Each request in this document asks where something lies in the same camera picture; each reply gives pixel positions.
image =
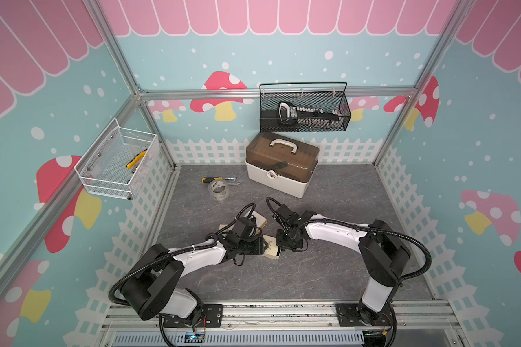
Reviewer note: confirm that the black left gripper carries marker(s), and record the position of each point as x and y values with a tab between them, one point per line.
258	249

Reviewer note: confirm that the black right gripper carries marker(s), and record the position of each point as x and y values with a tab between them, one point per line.
279	232

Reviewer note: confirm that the small cream printed gift box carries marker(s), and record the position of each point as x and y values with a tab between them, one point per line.
272	251

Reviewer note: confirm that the cream drawer-style jewelry box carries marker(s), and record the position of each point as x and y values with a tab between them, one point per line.
223	228

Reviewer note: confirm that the cream square gift box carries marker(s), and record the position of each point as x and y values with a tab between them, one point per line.
260	220

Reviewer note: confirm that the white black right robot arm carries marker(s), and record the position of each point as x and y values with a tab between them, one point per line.
390	257

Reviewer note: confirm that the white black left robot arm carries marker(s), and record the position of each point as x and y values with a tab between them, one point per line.
150	286

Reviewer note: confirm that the white storage box brown lid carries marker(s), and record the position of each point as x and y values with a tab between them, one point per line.
281	163

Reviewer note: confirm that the clear packing tape roll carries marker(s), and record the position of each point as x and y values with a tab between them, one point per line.
219	190

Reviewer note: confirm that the socket wrench set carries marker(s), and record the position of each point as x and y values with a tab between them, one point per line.
291	115

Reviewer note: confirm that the yellow utility knife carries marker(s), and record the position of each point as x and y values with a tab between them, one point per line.
136	160

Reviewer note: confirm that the yellow black handled screwdriver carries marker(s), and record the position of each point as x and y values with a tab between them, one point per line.
209	179

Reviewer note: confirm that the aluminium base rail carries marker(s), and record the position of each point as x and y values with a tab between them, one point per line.
317	323

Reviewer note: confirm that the black wire wall basket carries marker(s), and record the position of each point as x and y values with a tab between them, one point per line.
329	96

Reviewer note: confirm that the white wire wall basket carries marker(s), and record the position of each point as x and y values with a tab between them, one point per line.
102	169

